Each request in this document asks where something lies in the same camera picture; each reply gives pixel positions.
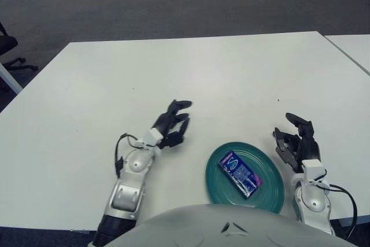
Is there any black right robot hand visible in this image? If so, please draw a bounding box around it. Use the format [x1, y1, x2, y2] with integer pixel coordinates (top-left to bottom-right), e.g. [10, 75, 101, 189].
[271, 112, 321, 174]

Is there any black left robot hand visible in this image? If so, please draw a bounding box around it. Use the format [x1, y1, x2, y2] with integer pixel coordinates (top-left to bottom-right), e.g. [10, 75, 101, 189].
[152, 99, 194, 151]

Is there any blue gum pack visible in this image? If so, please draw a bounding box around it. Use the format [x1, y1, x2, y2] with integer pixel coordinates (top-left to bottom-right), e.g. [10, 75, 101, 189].
[217, 150, 263, 200]

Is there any green round plate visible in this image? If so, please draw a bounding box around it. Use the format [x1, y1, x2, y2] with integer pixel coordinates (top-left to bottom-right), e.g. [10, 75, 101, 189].
[205, 141, 284, 215]

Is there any white side table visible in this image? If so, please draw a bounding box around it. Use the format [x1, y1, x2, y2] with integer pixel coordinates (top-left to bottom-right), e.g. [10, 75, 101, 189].
[323, 34, 370, 75]

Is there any grey robot torso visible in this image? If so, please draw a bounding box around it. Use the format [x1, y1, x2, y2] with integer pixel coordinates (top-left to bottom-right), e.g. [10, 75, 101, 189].
[102, 204, 353, 247]

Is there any white table leg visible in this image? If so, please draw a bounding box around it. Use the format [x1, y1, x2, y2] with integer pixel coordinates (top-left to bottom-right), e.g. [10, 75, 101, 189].
[0, 63, 23, 95]

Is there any black office chair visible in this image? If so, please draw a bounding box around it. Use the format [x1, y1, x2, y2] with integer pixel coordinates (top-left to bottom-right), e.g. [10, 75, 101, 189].
[0, 22, 39, 71]

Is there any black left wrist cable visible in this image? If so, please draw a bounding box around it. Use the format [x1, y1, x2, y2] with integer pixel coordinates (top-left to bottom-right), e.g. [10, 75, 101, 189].
[114, 133, 145, 180]

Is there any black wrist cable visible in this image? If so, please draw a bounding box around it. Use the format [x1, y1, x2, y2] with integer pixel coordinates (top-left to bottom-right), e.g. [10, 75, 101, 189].
[314, 177, 358, 241]
[114, 133, 145, 180]

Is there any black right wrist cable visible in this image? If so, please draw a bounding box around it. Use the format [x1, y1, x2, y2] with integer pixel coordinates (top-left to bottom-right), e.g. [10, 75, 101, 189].
[314, 177, 358, 241]

